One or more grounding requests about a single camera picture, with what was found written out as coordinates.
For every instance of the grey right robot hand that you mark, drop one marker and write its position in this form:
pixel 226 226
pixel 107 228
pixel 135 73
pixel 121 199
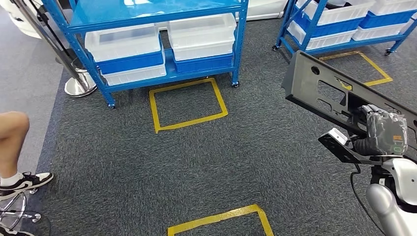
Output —
pixel 386 133

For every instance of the black plastic panel part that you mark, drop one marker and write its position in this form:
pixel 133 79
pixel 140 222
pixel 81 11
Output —
pixel 299 81

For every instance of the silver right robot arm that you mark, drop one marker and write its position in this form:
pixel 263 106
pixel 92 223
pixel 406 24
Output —
pixel 391 208

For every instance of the blue metal shelf rack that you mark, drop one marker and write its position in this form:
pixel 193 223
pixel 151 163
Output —
pixel 311 29
pixel 146 13

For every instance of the white car with red stripe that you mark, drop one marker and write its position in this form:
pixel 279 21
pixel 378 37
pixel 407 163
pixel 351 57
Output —
pixel 264 8

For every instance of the yellow floor tape square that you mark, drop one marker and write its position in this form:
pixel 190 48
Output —
pixel 156 110

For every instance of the black and white sneaker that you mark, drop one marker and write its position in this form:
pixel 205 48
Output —
pixel 26 184
pixel 13 233

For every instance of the person's leg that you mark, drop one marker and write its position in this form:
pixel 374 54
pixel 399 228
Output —
pixel 13 140

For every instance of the chrome chair base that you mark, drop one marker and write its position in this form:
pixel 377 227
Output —
pixel 14 208

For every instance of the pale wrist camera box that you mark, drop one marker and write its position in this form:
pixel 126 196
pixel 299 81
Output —
pixel 337 136

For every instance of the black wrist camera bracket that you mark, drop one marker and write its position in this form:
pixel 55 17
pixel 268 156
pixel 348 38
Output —
pixel 338 151

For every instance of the chrome stanchion post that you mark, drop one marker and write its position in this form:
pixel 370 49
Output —
pixel 79 85

